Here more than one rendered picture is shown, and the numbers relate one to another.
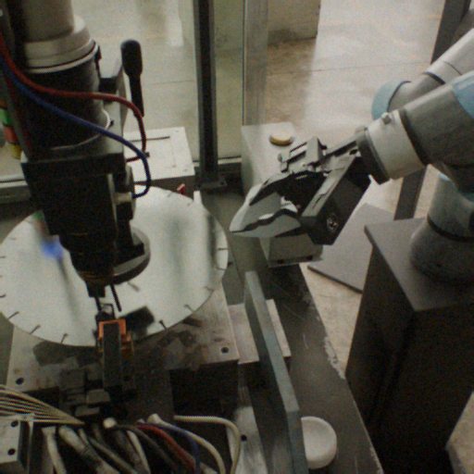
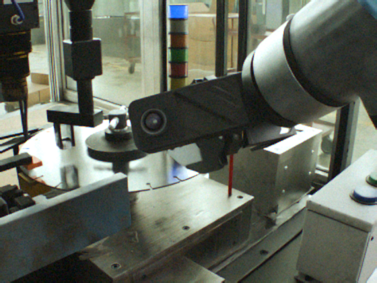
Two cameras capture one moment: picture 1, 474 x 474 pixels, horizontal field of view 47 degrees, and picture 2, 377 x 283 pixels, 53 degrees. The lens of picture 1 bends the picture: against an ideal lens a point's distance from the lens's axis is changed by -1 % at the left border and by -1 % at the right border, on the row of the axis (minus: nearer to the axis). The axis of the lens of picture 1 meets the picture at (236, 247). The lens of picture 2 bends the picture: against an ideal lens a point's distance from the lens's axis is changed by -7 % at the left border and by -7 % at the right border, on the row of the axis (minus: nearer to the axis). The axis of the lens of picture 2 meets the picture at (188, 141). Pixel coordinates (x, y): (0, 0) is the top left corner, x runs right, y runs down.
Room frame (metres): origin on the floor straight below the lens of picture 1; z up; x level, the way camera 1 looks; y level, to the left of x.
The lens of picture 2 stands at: (0.33, -0.38, 1.19)
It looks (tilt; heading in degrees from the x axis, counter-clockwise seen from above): 21 degrees down; 55
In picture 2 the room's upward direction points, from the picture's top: straight up
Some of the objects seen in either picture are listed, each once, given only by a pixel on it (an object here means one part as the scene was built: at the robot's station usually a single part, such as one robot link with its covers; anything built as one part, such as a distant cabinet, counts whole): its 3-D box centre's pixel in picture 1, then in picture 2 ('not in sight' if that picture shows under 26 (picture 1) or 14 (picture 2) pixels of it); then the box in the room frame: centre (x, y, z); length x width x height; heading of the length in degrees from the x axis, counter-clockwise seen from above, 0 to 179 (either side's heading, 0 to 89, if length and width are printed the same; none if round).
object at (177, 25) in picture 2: not in sight; (178, 25); (0.82, 0.37, 1.11); 0.05 x 0.04 x 0.03; 101
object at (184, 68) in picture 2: (18, 128); (178, 68); (0.82, 0.37, 1.02); 0.05 x 0.04 x 0.03; 101
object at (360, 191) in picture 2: not in sight; (365, 197); (0.84, -0.12, 0.90); 0.04 x 0.04 x 0.02
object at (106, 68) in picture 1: (106, 139); (79, 5); (0.51, 0.14, 1.17); 0.06 x 0.05 x 0.20; 2
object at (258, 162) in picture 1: (280, 190); (363, 216); (0.91, -0.09, 0.82); 0.28 x 0.11 x 0.15; 11
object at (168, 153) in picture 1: (146, 186); (264, 163); (0.92, 0.18, 0.82); 0.18 x 0.18 x 0.15; 11
